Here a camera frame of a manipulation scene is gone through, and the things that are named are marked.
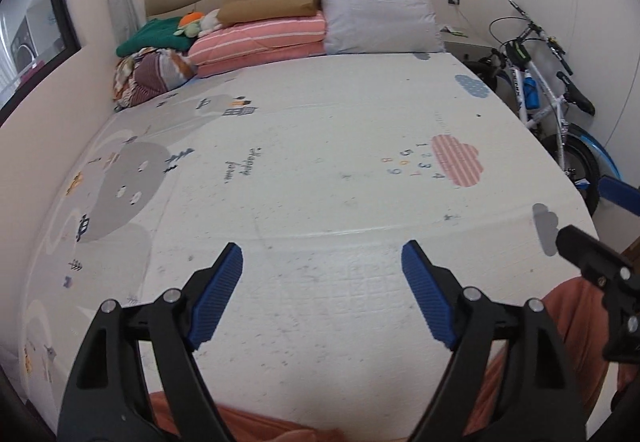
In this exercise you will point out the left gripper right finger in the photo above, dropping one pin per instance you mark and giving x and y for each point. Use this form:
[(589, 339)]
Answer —
[(466, 322)]

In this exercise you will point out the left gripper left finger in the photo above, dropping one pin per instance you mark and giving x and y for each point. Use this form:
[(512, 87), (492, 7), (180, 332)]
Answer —
[(181, 320)]

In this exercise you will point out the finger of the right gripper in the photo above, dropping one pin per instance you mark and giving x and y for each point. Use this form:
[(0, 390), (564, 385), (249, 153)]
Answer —
[(620, 193), (603, 267)]

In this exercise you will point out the orange fleece blanket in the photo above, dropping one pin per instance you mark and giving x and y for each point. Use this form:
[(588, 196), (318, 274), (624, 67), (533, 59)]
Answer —
[(581, 320)]

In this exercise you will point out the white blue bicycle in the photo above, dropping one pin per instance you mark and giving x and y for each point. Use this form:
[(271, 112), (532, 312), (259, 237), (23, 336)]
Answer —
[(543, 110)]

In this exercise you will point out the white bedside table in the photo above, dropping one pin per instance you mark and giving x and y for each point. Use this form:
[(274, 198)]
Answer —
[(465, 45)]

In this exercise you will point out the patterned folded blanket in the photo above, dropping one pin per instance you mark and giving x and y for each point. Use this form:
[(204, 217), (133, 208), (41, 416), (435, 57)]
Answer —
[(148, 73)]

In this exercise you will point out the pink striped folded quilt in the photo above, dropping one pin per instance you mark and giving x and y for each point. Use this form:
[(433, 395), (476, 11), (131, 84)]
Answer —
[(261, 42)]

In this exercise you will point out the green folded blanket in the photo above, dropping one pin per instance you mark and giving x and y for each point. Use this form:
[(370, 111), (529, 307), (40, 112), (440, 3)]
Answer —
[(156, 33)]

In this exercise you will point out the orange green plush toy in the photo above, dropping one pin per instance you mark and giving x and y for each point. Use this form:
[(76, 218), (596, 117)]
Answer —
[(198, 24)]

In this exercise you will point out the black framed window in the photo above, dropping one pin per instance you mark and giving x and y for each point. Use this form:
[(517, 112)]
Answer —
[(37, 36)]

